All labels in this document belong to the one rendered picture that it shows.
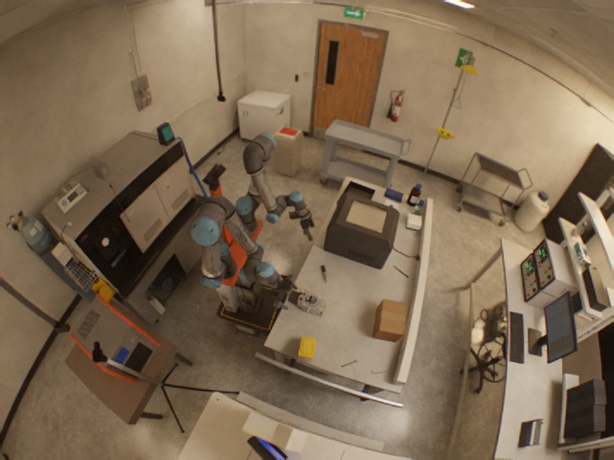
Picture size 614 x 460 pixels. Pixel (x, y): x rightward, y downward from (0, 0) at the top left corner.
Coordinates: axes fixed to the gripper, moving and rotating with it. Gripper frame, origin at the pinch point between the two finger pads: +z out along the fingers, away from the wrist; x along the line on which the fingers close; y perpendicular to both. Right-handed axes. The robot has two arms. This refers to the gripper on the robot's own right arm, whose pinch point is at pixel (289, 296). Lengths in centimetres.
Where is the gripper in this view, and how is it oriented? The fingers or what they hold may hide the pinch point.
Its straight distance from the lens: 151.2
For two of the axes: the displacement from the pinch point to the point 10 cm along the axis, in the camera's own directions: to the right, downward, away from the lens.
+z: 3.6, 6.3, 6.9
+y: -8.5, -0.8, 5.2
